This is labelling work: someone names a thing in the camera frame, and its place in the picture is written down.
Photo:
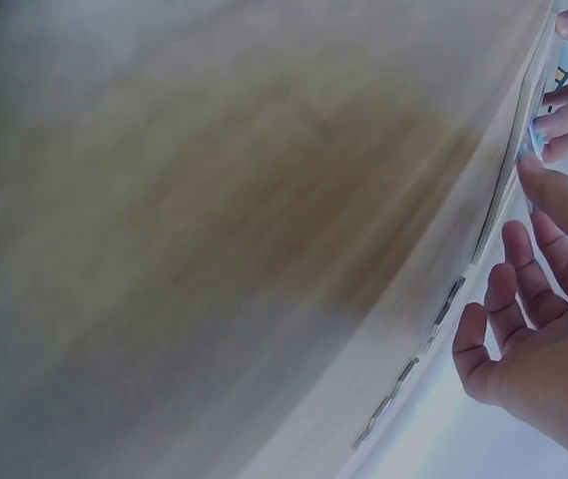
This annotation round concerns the person's right thumb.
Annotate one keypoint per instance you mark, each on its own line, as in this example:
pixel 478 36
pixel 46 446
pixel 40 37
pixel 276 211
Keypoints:
pixel 558 199

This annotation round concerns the white glossy packet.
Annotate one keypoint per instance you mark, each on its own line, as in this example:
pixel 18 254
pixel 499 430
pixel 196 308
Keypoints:
pixel 413 389

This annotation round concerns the person's right hand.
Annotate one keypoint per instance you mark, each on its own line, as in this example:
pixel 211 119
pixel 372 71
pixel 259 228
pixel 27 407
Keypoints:
pixel 553 359

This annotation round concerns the person's left fingers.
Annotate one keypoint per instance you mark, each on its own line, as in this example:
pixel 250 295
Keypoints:
pixel 565 125

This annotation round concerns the small blue printed tab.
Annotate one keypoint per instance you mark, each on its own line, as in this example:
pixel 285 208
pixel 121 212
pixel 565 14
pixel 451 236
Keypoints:
pixel 536 140

